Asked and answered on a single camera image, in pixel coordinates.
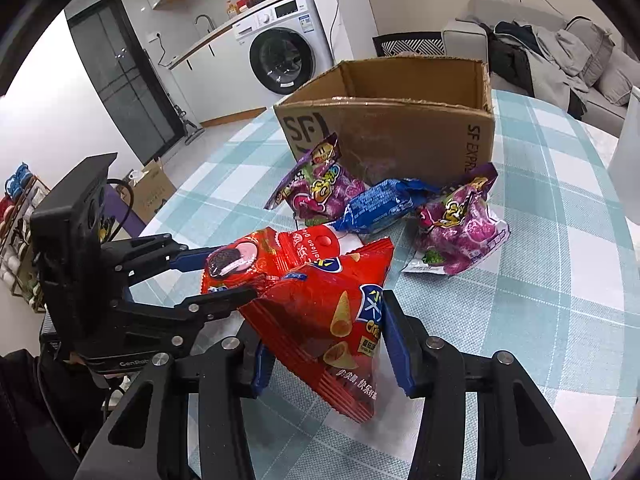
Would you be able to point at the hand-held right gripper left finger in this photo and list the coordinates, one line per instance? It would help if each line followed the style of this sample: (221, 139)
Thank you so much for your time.
(260, 367)

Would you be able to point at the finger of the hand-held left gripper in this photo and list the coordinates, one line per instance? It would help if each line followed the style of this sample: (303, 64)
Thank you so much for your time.
(192, 257)
(215, 305)

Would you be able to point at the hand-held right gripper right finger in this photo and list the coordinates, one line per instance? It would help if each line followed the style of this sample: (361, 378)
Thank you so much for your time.
(400, 355)

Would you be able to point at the red cone chips bag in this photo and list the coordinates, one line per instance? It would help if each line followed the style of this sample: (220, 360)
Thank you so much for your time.
(320, 310)

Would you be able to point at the red cookie packet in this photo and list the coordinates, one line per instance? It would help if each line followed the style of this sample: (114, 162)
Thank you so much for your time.
(295, 250)

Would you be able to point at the purple snack packet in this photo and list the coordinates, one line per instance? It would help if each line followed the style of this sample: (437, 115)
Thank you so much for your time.
(320, 190)
(460, 230)

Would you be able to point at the blue snack packet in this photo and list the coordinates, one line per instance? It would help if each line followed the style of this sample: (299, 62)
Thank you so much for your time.
(380, 205)

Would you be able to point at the person's left forearm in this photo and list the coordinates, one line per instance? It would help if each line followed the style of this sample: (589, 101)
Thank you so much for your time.
(35, 410)

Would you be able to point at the shoe rack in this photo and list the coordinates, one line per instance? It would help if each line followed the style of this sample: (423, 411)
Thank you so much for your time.
(20, 240)

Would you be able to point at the floor cardboard box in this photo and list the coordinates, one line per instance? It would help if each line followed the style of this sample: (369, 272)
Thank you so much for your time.
(155, 192)

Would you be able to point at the floor mop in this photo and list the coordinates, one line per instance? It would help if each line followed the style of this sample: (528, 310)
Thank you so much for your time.
(186, 122)

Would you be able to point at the teal checked tablecloth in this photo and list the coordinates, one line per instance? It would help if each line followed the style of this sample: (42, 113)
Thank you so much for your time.
(550, 285)

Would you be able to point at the black glass door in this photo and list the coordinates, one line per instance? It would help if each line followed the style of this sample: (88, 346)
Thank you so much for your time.
(125, 70)

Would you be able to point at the white kitchen counter cabinet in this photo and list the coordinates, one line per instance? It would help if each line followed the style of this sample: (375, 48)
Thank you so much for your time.
(215, 75)

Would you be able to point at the white washing machine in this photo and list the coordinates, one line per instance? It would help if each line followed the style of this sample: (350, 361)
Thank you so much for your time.
(285, 45)

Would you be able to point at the kitchen faucet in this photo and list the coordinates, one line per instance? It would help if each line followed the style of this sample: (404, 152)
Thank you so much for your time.
(204, 22)

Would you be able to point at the yellow bottle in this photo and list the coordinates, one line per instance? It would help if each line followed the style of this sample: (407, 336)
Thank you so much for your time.
(232, 9)

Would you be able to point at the red box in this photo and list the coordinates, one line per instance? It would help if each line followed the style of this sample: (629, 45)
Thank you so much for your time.
(247, 4)

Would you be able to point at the black white patterned basket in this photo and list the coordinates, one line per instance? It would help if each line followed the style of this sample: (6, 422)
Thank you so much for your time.
(407, 45)

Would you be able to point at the black clothes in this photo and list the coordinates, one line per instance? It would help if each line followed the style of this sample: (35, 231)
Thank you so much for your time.
(507, 55)

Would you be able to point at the grey jacket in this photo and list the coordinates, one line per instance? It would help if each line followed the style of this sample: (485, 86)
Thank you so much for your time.
(552, 65)

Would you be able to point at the grey sofa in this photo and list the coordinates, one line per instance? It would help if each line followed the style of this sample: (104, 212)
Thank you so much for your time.
(470, 30)

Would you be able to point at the small grey pillow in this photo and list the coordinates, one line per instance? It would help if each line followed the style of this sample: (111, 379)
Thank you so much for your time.
(620, 77)

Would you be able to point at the large grey pillow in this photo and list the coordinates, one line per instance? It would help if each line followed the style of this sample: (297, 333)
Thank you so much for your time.
(592, 47)

